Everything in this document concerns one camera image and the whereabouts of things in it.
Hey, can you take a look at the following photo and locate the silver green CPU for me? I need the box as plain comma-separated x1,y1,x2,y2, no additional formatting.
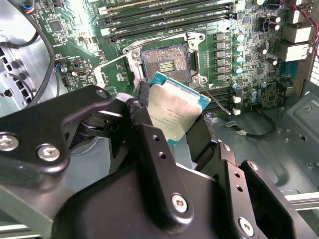
146,71,212,147

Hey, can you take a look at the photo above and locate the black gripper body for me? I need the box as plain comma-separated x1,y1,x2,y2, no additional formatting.
53,163,239,239

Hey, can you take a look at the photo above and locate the metal socket cover frame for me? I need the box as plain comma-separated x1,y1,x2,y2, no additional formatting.
94,52,142,88

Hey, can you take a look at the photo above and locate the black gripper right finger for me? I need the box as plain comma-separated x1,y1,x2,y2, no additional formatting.
186,113,319,239

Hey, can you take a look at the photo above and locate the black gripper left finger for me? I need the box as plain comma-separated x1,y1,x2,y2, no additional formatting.
0,81,195,226

